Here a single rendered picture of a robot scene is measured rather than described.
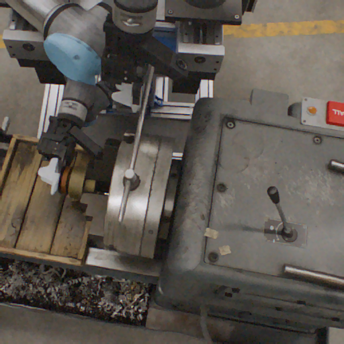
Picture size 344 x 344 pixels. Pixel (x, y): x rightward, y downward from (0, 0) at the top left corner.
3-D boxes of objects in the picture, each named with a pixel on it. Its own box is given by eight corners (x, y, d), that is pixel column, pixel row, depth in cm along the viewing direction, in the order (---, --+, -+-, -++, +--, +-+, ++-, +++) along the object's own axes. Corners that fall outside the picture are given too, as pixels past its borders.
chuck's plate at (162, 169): (172, 154, 132) (178, 121, 101) (153, 259, 126) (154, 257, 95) (161, 152, 132) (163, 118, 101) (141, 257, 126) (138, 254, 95)
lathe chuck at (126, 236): (161, 152, 132) (163, 118, 101) (141, 257, 126) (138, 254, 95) (132, 147, 132) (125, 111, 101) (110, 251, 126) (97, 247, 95)
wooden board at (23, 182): (109, 156, 140) (109, 150, 136) (82, 267, 127) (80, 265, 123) (17, 138, 140) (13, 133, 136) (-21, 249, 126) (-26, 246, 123)
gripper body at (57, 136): (41, 162, 118) (54, 123, 123) (72, 168, 118) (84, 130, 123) (34, 150, 111) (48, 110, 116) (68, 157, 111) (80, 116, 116)
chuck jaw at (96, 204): (126, 198, 110) (115, 243, 104) (126, 205, 114) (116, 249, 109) (82, 190, 110) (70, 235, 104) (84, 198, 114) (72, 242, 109)
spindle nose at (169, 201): (180, 169, 126) (185, 151, 105) (167, 242, 121) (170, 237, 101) (170, 167, 126) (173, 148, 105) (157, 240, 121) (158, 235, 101)
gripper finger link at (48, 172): (33, 190, 111) (44, 158, 115) (56, 195, 111) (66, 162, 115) (31, 186, 108) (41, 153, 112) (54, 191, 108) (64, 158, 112)
